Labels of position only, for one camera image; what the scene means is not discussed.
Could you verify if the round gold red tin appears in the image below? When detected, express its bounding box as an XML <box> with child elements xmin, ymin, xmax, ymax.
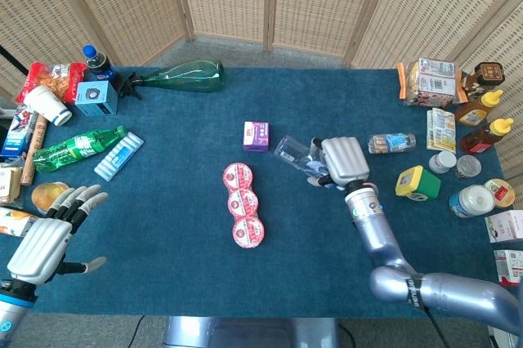
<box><xmin>484</xmin><ymin>178</ymin><xmax>516</xmax><ymax>208</ymax></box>

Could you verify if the red white box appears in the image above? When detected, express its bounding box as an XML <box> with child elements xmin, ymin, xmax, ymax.
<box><xmin>493</xmin><ymin>248</ymin><xmax>523</xmax><ymax>287</ymax></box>

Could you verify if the white blue jar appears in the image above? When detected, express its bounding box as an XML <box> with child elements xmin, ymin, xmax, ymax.
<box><xmin>448</xmin><ymin>184</ymin><xmax>496</xmax><ymax>219</ymax></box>

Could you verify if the green box yellow lid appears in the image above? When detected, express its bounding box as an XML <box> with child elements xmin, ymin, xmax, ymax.
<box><xmin>395</xmin><ymin>164</ymin><xmax>443</xmax><ymax>202</ymax></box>

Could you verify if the pink white box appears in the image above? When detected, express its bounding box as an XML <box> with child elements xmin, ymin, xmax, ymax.
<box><xmin>485</xmin><ymin>209</ymin><xmax>523</xmax><ymax>243</ymax></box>

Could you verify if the yellow cardboard box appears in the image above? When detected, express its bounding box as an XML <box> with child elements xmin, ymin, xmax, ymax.
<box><xmin>0</xmin><ymin>166</ymin><xmax>23</xmax><ymax>205</ymax></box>

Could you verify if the black floor cable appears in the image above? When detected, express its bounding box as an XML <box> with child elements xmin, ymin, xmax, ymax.
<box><xmin>131</xmin><ymin>315</ymin><xmax>146</xmax><ymax>348</ymax></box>

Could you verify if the blue table mat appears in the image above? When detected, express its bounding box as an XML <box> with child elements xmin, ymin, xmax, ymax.
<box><xmin>0</xmin><ymin>65</ymin><xmax>523</xmax><ymax>319</ymax></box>

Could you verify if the green glass vase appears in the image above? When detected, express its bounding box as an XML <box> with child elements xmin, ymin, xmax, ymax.
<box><xmin>138</xmin><ymin>60</ymin><xmax>226</xmax><ymax>94</ymax></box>

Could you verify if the cola bottle blue cap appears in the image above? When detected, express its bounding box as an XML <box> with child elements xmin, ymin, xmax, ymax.
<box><xmin>82</xmin><ymin>44</ymin><xmax>118</xmax><ymax>83</ymax></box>

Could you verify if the purple white small box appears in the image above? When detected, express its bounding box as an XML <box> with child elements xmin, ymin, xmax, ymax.
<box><xmin>243</xmin><ymin>120</ymin><xmax>272</xmax><ymax>154</ymax></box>

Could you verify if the orange juice carton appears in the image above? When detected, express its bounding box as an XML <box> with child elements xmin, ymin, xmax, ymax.
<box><xmin>0</xmin><ymin>206</ymin><xmax>40</xmax><ymax>238</ymax></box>

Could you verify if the blue white gum pack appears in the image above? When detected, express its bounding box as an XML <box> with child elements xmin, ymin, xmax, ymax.
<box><xmin>93</xmin><ymin>131</ymin><xmax>145</xmax><ymax>181</ymax></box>

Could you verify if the clear plastic water bottle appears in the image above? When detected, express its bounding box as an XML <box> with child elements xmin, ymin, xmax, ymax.
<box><xmin>273</xmin><ymin>135</ymin><xmax>328</xmax><ymax>180</ymax></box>

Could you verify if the clear biscuit pack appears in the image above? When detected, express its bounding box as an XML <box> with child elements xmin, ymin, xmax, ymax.
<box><xmin>367</xmin><ymin>132</ymin><xmax>418</xmax><ymax>156</ymax></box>

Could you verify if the blue toothpaste box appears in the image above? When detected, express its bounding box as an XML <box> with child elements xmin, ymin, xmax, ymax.
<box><xmin>0</xmin><ymin>103</ymin><xmax>39</xmax><ymax>158</ymax></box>

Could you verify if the small white lidded jar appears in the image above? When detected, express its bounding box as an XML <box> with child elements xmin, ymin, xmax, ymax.
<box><xmin>428</xmin><ymin>149</ymin><xmax>458</xmax><ymax>174</ymax></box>

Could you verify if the green soda bottle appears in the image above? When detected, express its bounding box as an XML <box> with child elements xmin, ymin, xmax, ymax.
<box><xmin>32</xmin><ymin>125</ymin><xmax>128</xmax><ymax>173</ymax></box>

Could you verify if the dark red honey bottle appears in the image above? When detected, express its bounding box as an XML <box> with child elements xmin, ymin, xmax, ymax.
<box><xmin>460</xmin><ymin>118</ymin><xmax>515</xmax><ymax>156</ymax></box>

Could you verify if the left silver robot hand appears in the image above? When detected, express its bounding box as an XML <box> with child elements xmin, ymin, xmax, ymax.
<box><xmin>7</xmin><ymin>184</ymin><xmax>110</xmax><ymax>286</ymax></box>

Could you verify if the red snack bag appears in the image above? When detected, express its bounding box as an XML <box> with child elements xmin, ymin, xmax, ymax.
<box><xmin>16</xmin><ymin>61</ymin><xmax>88</xmax><ymax>105</ymax></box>

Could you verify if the silver foil lidded cup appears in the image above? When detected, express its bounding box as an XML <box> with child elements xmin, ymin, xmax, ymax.
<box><xmin>455</xmin><ymin>154</ymin><xmax>482</xmax><ymax>179</ymax></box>

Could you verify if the white paper cup stack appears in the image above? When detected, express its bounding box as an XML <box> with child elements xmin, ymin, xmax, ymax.
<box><xmin>23</xmin><ymin>85</ymin><xmax>74</xmax><ymax>127</ymax></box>

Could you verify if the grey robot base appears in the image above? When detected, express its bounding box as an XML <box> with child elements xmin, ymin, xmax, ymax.
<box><xmin>163</xmin><ymin>315</ymin><xmax>341</xmax><ymax>348</ymax></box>

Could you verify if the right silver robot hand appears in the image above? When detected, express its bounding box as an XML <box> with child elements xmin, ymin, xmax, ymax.
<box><xmin>306</xmin><ymin>136</ymin><xmax>371</xmax><ymax>192</ymax></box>

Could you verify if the yellow jelly cup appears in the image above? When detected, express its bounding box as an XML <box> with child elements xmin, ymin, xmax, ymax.
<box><xmin>31</xmin><ymin>181</ymin><xmax>70</xmax><ymax>215</ymax></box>

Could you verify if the light blue speaker box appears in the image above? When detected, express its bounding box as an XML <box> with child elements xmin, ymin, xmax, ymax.
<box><xmin>74</xmin><ymin>80</ymin><xmax>119</xmax><ymax>117</ymax></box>

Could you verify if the black pole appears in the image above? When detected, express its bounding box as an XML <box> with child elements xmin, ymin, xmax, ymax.
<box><xmin>0</xmin><ymin>44</ymin><xmax>32</xmax><ymax>75</ymax></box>

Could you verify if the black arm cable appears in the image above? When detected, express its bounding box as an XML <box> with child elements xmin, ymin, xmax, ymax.
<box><xmin>422</xmin><ymin>306</ymin><xmax>453</xmax><ymax>348</ymax></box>

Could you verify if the yellow sachet packet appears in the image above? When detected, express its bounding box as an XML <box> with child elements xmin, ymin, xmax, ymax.
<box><xmin>426</xmin><ymin>107</ymin><xmax>458</xmax><ymax>154</ymax></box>

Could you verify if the orange edged snack bag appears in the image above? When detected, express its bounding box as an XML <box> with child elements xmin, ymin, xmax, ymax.
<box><xmin>396</xmin><ymin>57</ymin><xmax>469</xmax><ymax>109</ymax></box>

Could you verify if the amber honey bottle yellow cap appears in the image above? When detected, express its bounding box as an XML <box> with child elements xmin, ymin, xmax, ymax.
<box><xmin>454</xmin><ymin>89</ymin><xmax>504</xmax><ymax>127</ymax></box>

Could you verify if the red lidded yogurt cup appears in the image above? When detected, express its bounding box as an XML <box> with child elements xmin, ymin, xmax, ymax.
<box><xmin>231</xmin><ymin>215</ymin><xmax>266</xmax><ymax>249</ymax></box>
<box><xmin>222</xmin><ymin>163</ymin><xmax>255</xmax><ymax>191</ymax></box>
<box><xmin>226</xmin><ymin>187</ymin><xmax>260</xmax><ymax>218</ymax></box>

